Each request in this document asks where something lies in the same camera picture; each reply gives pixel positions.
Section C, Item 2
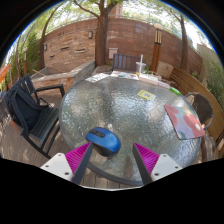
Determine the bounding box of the dark backpack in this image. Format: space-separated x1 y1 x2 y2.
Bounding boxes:
5 87 50 135

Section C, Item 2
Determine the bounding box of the beige stone block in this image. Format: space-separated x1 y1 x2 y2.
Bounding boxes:
156 60 175 81

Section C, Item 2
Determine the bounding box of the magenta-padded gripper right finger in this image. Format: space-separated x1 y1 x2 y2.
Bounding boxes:
132 142 184 186

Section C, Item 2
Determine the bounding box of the dark wooden slatted chair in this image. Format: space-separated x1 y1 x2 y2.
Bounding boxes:
111 53 142 72

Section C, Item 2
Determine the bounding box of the wooden garden lamp post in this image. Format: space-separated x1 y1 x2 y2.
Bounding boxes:
149 23 165 73

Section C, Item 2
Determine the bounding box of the thin pale book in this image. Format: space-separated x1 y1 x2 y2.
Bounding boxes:
157 80 171 90

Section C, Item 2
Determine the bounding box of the thin leaning tree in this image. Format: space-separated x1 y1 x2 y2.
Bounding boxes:
39 3 64 70

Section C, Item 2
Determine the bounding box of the slender dark tree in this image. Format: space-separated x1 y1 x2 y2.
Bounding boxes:
168 8 190 72

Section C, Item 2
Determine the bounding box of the white wall box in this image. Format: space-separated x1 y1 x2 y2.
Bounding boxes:
108 47 119 60

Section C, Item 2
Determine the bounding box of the floral print mouse pad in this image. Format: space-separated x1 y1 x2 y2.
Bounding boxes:
163 103 206 141

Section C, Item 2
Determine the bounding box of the white paper strip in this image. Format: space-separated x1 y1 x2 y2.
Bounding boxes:
84 72 111 84

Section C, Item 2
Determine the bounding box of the curved wooden bench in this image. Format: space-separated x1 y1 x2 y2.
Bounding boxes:
170 66 224 143

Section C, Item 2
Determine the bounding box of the thick tree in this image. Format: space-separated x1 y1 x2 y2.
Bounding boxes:
73 0 124 67

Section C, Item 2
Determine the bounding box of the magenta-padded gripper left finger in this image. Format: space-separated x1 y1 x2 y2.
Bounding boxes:
40 142 95 186

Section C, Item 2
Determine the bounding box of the black slatted chair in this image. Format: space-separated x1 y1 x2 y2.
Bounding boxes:
3 73 66 160

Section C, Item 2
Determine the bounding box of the clear plastic cup with straw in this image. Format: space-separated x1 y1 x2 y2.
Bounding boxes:
134 54 147 75

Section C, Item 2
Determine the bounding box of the yellow square card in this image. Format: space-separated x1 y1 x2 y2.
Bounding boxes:
137 89 156 101

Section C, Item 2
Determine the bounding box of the dark wicker chair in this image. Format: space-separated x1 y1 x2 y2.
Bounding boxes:
184 91 214 132

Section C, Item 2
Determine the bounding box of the green marker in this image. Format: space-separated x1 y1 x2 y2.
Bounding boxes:
169 86 182 96

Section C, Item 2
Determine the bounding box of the low stone ledge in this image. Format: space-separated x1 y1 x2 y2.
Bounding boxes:
31 60 97 92

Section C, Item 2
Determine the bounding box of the colourful magazine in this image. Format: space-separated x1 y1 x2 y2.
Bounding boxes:
110 70 139 81

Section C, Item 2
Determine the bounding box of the blue computer mouse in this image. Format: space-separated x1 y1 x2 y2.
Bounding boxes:
85 126 122 158

